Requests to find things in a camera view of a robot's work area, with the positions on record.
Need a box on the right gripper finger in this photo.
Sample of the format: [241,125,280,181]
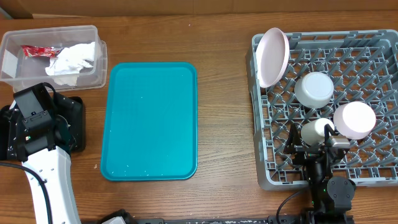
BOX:
[284,124,303,151]
[324,124,337,138]

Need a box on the small white cup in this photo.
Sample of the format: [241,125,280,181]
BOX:
[301,118,335,145]

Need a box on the pink saucer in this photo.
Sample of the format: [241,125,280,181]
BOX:
[333,101,376,140]

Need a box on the grey small bowl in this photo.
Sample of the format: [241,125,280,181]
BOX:
[294,72,334,109]

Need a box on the white napkin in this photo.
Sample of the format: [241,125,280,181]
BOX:
[45,57,93,86]
[58,42,96,68]

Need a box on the red snack wrapper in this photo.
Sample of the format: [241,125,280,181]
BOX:
[21,45,62,58]

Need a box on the large pink plate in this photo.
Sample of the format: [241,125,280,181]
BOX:
[256,27,290,88]

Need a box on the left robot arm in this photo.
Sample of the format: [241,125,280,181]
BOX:
[19,147,81,224]

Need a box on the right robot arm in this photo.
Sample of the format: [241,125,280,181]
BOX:
[275,124,356,223]

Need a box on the grey dishwasher rack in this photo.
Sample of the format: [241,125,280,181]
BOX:
[246,30,397,190]

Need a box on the black rectangular tray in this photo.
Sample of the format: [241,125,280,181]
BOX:
[1,93,86,162]

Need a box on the clear plastic bin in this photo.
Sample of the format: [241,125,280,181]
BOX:
[1,25,108,92]

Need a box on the teal serving tray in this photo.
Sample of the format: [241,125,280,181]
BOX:
[101,62,198,181]

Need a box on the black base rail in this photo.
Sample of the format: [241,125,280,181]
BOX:
[94,209,305,224]

